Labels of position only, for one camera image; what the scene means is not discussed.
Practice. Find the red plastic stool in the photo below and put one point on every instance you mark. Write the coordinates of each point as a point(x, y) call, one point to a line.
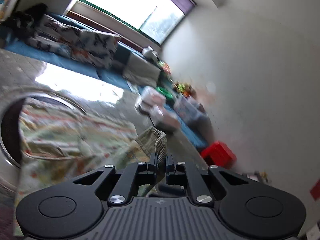
point(219, 154)

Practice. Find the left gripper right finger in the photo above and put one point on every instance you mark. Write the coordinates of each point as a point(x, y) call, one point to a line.
point(244, 206)

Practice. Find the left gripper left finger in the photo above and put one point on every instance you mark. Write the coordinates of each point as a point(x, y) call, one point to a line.
point(73, 208)

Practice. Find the black clothes pile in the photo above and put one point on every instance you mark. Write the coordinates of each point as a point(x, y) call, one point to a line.
point(23, 23)

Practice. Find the floral patterned green garment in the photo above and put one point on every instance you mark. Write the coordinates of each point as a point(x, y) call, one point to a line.
point(59, 143)

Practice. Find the grey folded blanket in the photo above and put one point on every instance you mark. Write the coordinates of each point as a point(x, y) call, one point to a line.
point(140, 72)

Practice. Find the green plastic bowl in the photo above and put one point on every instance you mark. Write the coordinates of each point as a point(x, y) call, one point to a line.
point(165, 93)

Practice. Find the pink white tissue pack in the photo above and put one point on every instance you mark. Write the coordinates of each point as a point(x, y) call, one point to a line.
point(151, 103)

